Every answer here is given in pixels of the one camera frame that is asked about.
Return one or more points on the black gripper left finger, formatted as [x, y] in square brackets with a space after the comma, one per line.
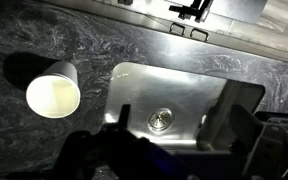
[117, 156]

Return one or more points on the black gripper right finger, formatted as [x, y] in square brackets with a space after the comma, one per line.
[274, 150]

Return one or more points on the round metal sink drain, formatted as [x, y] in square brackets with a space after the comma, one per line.
[160, 119]

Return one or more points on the stainless steel sink basin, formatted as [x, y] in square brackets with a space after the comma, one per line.
[157, 90]

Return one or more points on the white paper cup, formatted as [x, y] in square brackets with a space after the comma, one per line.
[52, 95]

